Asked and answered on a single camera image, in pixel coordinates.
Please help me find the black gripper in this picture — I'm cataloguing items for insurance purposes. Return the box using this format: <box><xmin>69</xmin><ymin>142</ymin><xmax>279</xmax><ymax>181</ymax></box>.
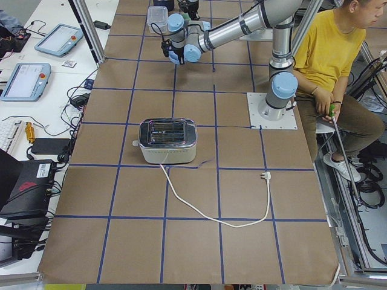
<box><xmin>161</xmin><ymin>40</ymin><xmax>184</xmax><ymax>57</ymax></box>

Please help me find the blue bowl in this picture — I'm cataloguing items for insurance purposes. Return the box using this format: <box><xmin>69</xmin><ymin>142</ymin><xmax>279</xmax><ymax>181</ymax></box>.
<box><xmin>168</xmin><ymin>51</ymin><xmax>185</xmax><ymax>65</ymax></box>

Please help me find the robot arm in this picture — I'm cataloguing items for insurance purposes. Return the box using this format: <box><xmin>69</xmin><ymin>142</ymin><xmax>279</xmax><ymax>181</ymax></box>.
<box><xmin>178</xmin><ymin>0</ymin><xmax>200</xmax><ymax>21</ymax></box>
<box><xmin>161</xmin><ymin>0</ymin><xmax>302</xmax><ymax>121</ymax></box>

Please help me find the clear plastic food container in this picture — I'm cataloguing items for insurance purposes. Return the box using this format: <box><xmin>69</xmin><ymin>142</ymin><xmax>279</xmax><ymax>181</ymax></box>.
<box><xmin>147</xmin><ymin>6</ymin><xmax>169</xmax><ymax>34</ymax></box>

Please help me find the black power adapter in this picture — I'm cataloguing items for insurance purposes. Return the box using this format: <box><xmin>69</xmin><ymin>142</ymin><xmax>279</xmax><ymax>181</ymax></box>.
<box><xmin>93</xmin><ymin>20</ymin><xmax>111</xmax><ymax>30</ymax></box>

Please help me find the silver white toaster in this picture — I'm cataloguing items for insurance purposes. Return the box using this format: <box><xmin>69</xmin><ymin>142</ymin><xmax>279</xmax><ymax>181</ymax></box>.
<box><xmin>132</xmin><ymin>117</ymin><xmax>198</xmax><ymax>164</ymax></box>

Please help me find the small printed card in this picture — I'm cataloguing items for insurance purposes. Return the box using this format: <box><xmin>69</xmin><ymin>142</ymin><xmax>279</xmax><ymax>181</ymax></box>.
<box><xmin>62</xmin><ymin>60</ymin><xmax>77</xmax><ymax>68</ymax></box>

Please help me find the upper teach pendant tablet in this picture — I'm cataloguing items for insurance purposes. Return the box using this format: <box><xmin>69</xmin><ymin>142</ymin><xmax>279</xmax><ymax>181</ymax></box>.
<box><xmin>34</xmin><ymin>24</ymin><xmax>83</xmax><ymax>57</ymax></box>

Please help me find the teach pendant tablet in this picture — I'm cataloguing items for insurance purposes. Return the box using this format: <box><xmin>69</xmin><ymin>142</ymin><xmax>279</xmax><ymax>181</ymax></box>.
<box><xmin>1</xmin><ymin>63</ymin><xmax>51</xmax><ymax>102</ymax></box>
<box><xmin>34</xmin><ymin>24</ymin><xmax>83</xmax><ymax>57</ymax></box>

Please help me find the lower teach pendant tablet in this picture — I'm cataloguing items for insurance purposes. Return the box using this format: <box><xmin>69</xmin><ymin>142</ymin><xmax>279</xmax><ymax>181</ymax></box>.
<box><xmin>1</xmin><ymin>63</ymin><xmax>51</xmax><ymax>102</ymax></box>

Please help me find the person in yellow shirt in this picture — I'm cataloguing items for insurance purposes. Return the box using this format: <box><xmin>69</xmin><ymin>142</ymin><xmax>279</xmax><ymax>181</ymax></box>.
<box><xmin>293</xmin><ymin>1</ymin><xmax>386</xmax><ymax>182</ymax></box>

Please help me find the white keyboard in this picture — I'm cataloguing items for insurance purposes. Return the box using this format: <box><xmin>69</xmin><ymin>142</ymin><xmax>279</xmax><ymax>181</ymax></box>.
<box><xmin>1</xmin><ymin>120</ymin><xmax>25</xmax><ymax>155</ymax></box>

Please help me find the black computer box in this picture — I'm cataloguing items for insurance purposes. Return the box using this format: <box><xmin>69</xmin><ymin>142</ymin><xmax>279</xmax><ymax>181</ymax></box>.
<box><xmin>1</xmin><ymin>150</ymin><xmax>57</xmax><ymax>220</ymax></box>

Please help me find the aluminium frame post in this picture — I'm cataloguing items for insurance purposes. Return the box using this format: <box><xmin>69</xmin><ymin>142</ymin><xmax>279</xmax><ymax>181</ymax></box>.
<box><xmin>68</xmin><ymin>0</ymin><xmax>105</xmax><ymax>64</ymax></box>

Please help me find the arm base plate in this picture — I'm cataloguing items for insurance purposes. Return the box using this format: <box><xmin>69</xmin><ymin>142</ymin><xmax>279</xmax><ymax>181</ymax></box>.
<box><xmin>247</xmin><ymin>92</ymin><xmax>298</xmax><ymax>130</ymax></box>
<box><xmin>238</xmin><ymin>28</ymin><xmax>273</xmax><ymax>42</ymax></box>

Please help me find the white toaster power cord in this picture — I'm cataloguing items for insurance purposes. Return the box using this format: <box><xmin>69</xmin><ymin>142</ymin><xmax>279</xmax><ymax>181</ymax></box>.
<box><xmin>159</xmin><ymin>163</ymin><xmax>272</xmax><ymax>228</ymax></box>

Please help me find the green handled reacher tool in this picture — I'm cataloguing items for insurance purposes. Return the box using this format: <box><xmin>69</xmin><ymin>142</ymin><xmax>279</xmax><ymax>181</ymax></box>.
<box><xmin>329</xmin><ymin>103</ymin><xmax>360</xmax><ymax>204</ymax></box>

